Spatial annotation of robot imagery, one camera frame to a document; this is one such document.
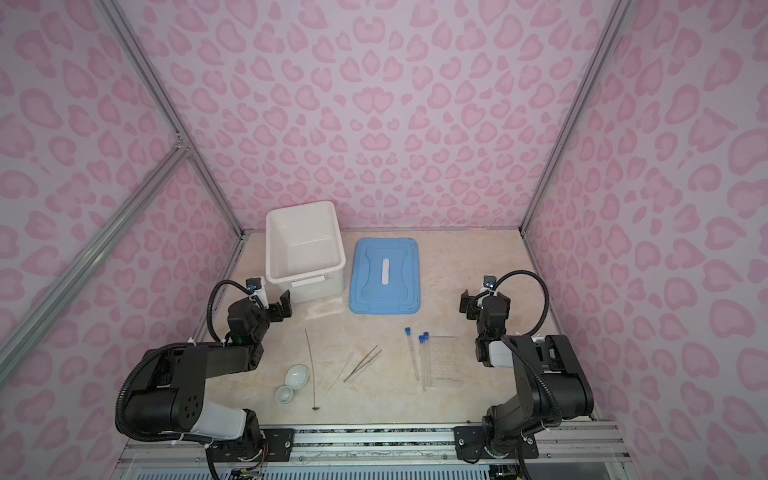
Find blue capped test tube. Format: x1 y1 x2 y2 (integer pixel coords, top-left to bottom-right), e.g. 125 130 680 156
404 327 420 381
418 335 428 392
422 332 432 389

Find clear acrylic test tube rack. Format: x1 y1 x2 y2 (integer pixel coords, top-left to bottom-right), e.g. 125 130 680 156
428 336 459 386

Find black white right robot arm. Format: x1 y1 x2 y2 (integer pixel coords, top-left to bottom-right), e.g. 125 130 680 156
453 291 594 464

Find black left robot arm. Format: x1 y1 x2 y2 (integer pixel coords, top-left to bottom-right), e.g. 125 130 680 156
115 291 292 462

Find white plastic storage bin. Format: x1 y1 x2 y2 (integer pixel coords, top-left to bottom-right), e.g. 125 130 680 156
266 201 346 304

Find large white ceramic dish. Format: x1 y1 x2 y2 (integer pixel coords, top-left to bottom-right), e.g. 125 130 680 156
284 365 311 390

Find small white ceramic dish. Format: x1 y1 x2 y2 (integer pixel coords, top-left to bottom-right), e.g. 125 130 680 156
275 385 294 404

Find blue plastic bin lid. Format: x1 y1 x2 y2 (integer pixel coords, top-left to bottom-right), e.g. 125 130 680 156
349 237 421 315

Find clear glass stirring rod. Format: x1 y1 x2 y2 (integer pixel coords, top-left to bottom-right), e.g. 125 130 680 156
325 352 354 396

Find metal tweezers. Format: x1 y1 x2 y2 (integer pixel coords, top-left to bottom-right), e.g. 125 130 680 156
343 345 382 383

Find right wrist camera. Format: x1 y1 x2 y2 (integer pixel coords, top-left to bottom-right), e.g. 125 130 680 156
482 275 498 295

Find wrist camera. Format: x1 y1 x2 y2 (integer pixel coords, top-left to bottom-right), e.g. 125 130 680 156
246 276 269 310
482 275 498 295

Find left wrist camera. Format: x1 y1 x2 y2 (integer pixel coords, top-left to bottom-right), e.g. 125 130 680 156
246 276 269 310

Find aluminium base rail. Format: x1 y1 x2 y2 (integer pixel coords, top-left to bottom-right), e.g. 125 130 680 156
111 420 639 479

